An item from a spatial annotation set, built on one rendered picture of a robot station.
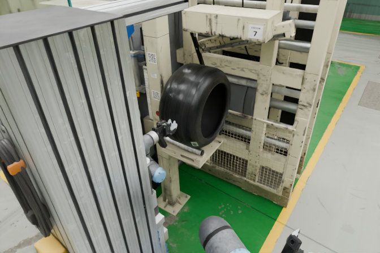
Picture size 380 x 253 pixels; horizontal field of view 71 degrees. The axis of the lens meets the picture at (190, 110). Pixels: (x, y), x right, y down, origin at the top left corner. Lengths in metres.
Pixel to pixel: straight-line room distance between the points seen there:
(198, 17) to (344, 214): 2.21
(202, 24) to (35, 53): 1.47
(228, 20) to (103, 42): 1.28
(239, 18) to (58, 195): 1.41
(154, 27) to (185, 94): 0.47
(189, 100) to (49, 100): 1.16
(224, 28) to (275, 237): 1.79
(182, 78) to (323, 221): 1.88
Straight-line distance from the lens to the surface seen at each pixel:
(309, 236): 2.71
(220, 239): 0.93
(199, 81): 1.64
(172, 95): 1.66
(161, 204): 2.76
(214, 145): 2.12
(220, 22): 1.79
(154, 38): 1.79
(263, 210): 2.77
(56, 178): 0.60
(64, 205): 0.65
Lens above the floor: 2.14
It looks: 32 degrees down
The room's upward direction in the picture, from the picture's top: 2 degrees counter-clockwise
